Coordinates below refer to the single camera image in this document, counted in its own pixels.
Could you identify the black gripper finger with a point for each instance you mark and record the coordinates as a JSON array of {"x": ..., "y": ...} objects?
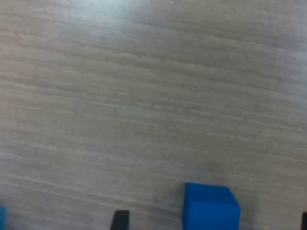
[
  {"x": 120, "y": 221},
  {"x": 304, "y": 222}
]

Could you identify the blue cube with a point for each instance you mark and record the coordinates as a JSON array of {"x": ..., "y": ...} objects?
[{"x": 211, "y": 210}]

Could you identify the blue tape piece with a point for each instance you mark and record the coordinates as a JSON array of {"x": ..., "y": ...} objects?
[{"x": 3, "y": 218}]

